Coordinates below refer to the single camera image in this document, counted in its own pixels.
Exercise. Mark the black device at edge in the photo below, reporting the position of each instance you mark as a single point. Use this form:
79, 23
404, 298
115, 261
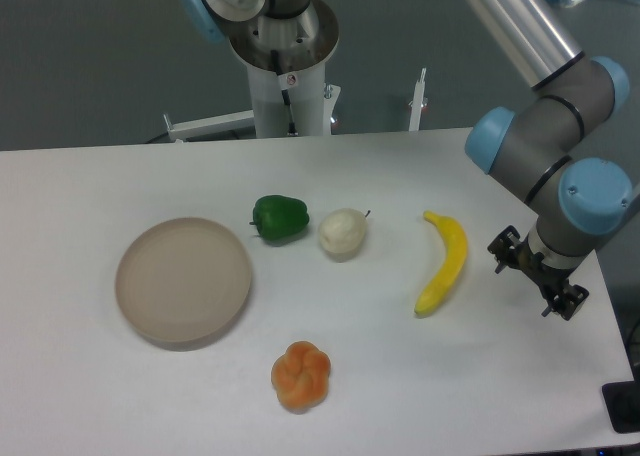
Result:
622, 403

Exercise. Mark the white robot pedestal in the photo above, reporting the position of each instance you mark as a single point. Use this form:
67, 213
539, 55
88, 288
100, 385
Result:
285, 61

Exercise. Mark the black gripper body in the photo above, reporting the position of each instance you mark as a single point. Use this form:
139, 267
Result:
550, 280

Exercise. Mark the beige round plate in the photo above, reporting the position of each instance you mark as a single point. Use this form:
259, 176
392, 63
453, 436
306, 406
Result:
183, 283

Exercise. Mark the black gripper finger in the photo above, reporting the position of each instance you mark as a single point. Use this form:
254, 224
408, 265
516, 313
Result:
563, 299
504, 248

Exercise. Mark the green bell pepper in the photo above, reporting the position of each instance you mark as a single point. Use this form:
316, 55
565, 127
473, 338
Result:
278, 217

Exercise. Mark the orange knotted bread roll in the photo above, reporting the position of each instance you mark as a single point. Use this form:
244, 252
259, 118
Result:
300, 377

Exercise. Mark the white metal bracket right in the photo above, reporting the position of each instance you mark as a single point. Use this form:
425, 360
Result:
418, 102

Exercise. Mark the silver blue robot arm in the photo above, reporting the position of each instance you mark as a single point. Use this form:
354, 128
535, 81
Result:
578, 203

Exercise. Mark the white pear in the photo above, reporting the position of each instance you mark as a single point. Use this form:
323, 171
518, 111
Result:
342, 232

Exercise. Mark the white metal bracket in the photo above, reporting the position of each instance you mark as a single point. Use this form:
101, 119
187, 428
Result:
418, 102
208, 126

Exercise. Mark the white metal bracket left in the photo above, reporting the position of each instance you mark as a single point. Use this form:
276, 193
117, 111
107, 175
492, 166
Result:
208, 126

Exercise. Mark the yellow banana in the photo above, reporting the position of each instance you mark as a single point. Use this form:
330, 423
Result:
455, 242

